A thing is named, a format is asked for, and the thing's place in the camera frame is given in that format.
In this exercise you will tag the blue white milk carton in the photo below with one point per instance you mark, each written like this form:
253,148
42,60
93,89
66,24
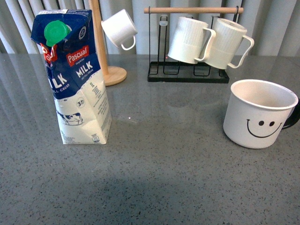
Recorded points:
67,41

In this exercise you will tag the wooden mug tree stand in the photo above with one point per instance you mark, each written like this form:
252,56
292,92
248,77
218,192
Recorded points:
112,75

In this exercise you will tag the left cream ribbed mug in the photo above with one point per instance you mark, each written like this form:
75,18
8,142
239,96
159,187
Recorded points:
192,41

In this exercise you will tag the cream ribbed mug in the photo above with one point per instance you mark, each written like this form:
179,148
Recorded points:
229,36
192,41

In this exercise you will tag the small white hanging mug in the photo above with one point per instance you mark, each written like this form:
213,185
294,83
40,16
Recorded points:
119,28

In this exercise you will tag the right cream ribbed mug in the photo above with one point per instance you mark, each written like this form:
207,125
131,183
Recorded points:
229,36

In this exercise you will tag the white smiley face mug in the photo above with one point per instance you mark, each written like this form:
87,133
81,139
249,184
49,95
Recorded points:
257,111

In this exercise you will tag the black wire mug rack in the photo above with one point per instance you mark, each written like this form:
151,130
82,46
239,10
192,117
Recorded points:
162,70

